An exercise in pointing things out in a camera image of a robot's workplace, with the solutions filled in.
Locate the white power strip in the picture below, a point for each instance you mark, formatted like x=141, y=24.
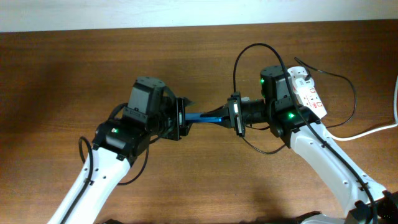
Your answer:
x=308, y=97

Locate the white charger plug adapter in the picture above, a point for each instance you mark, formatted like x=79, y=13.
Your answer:
x=299, y=83

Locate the blue Galaxy smartphone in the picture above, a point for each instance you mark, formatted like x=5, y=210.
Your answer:
x=199, y=118

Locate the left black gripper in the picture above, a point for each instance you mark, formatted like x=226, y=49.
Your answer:
x=180, y=126

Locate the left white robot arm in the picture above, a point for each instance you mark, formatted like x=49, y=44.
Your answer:
x=152, y=112

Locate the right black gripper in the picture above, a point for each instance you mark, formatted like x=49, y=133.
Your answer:
x=232, y=114

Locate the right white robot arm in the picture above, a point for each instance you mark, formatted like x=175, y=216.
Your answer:
x=292, y=109

